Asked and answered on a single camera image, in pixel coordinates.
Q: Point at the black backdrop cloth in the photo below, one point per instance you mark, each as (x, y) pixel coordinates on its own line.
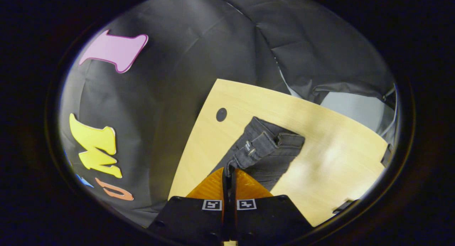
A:
(177, 79)

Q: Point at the black jeans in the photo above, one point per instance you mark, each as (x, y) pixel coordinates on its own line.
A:
(265, 150)

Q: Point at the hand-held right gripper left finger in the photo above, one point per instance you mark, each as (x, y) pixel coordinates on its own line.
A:
(188, 217)

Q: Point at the black table edge bracket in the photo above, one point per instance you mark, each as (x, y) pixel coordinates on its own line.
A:
(387, 155)
(344, 206)

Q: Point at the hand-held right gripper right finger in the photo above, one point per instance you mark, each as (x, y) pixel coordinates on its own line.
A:
(270, 217)

